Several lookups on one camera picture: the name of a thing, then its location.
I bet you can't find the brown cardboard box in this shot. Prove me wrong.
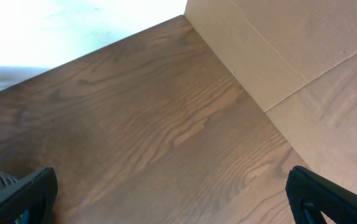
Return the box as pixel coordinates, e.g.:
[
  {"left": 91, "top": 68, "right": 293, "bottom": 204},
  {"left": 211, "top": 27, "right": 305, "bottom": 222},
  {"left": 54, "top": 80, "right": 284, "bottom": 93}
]
[{"left": 184, "top": 0, "right": 357, "bottom": 194}]

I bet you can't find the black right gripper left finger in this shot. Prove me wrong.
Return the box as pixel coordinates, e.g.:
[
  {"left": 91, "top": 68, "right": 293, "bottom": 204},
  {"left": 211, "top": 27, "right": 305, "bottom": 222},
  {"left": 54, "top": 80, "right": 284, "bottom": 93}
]
[{"left": 17, "top": 167, "right": 58, "bottom": 224}]

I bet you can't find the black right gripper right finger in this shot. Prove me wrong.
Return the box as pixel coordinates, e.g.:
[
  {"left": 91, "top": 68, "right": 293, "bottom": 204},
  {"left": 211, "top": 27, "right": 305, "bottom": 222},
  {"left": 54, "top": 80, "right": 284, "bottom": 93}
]
[{"left": 285, "top": 166, "right": 357, "bottom": 224}]

